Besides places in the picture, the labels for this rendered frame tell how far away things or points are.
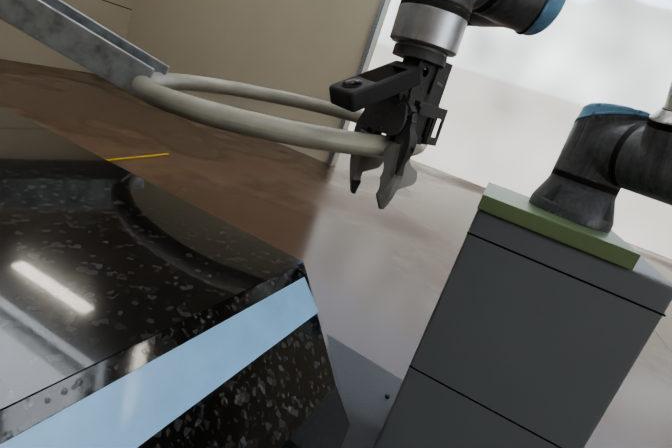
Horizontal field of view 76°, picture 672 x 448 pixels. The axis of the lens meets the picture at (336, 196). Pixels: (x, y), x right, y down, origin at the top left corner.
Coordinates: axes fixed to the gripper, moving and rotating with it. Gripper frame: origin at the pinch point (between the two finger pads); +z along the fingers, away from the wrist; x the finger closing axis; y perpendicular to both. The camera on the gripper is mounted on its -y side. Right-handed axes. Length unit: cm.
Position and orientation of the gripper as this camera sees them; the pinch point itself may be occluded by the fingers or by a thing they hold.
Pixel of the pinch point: (365, 192)
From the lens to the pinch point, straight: 60.1
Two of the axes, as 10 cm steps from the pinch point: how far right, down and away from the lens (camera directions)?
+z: -2.8, 9.3, 2.5
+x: -6.1, -3.7, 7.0
